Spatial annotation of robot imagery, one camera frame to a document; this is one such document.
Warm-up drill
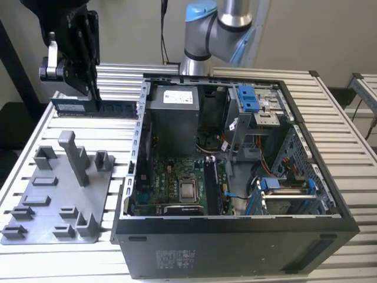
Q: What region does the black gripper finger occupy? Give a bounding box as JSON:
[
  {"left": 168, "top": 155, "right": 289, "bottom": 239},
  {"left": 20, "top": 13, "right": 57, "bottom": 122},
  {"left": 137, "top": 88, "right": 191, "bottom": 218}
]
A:
[{"left": 63, "top": 49, "right": 103, "bottom": 116}]

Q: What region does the grey power supply unit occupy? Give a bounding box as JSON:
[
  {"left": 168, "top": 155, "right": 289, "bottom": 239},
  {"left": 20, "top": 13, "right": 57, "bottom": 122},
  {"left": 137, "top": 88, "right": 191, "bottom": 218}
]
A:
[{"left": 145, "top": 85, "right": 201, "bottom": 157}]

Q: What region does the grey parts rack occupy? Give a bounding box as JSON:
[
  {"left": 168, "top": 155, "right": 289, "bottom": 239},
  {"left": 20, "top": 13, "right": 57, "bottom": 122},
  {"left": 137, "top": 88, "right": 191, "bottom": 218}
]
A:
[{"left": 0, "top": 131, "right": 115, "bottom": 248}]

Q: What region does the green motherboard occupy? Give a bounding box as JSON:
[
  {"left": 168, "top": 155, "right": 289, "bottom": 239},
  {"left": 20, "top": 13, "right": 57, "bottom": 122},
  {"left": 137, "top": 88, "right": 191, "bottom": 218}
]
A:
[{"left": 129, "top": 157, "right": 236, "bottom": 216}]

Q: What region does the silver CPU in socket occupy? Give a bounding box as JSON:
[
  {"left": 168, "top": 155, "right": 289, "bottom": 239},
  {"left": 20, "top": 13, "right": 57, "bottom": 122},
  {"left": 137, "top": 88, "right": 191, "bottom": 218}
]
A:
[{"left": 178, "top": 182, "right": 198, "bottom": 205}]

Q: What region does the small blue disk carrier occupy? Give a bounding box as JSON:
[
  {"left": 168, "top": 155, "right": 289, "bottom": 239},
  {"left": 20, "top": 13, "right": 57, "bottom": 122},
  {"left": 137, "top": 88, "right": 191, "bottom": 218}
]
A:
[{"left": 237, "top": 84, "right": 261, "bottom": 114}]

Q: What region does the grey metal disk bay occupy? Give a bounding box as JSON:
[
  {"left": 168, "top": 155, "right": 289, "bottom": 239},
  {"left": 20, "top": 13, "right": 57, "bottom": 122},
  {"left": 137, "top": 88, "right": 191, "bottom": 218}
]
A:
[{"left": 224, "top": 83, "right": 296, "bottom": 162}]

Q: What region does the black graphics card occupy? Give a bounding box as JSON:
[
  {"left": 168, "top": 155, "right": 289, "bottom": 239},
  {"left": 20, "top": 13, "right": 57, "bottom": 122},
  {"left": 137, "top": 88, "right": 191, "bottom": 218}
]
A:
[{"left": 158, "top": 204, "right": 206, "bottom": 216}]

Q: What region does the black open PC case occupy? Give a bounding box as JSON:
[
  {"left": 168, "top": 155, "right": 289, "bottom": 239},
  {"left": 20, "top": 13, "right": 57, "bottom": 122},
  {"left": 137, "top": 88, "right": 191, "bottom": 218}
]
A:
[{"left": 110, "top": 72, "right": 361, "bottom": 280}]

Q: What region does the blue disk carrier with disk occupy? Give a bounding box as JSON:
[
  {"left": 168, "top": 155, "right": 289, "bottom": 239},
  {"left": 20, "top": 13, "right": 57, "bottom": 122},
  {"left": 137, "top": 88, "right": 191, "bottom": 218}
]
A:
[{"left": 246, "top": 176, "right": 326, "bottom": 216}]

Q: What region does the black stand frame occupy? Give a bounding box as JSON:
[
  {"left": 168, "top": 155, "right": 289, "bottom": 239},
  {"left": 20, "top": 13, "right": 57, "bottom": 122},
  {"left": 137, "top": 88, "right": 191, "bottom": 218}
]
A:
[{"left": 0, "top": 19, "right": 49, "bottom": 162}]

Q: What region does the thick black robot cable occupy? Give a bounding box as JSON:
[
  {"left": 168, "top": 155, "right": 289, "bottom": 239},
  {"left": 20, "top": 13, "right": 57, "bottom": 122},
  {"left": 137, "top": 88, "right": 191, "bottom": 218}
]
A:
[{"left": 160, "top": 0, "right": 172, "bottom": 64}]

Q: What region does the yellow and white wire bundle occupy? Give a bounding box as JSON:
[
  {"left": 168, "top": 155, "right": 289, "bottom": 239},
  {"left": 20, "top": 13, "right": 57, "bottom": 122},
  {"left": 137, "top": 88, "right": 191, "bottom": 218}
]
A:
[{"left": 195, "top": 134, "right": 226, "bottom": 154}]

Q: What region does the black wire with blue plug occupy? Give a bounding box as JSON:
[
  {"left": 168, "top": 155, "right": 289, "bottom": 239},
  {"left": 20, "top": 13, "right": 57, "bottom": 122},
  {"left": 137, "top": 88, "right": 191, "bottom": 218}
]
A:
[{"left": 223, "top": 190, "right": 256, "bottom": 201}]

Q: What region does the orange wire bundle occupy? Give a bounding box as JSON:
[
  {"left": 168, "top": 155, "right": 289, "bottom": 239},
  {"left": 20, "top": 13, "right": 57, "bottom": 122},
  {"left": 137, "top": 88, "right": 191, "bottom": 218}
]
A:
[{"left": 253, "top": 133, "right": 280, "bottom": 178}]

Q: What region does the aluminium side table frame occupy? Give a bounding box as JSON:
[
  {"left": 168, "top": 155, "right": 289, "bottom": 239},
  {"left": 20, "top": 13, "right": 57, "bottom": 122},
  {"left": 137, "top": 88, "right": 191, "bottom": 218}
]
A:
[{"left": 343, "top": 72, "right": 377, "bottom": 120}]

